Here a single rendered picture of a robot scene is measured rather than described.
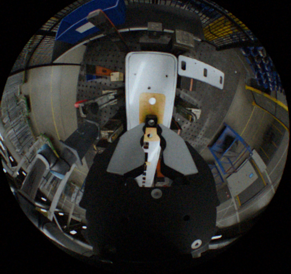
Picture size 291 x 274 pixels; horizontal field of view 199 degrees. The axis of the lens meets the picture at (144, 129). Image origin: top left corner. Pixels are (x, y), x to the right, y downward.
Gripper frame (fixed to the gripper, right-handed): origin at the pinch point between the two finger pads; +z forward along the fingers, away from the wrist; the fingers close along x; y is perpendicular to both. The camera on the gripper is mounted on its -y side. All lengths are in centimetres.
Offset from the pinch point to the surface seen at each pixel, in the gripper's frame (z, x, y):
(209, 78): 27.1, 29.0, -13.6
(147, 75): 27.0, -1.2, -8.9
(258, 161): 12, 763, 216
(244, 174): 28, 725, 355
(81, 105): 5.5, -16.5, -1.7
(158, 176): 31, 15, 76
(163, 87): 27.0, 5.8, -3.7
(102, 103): 14.2, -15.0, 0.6
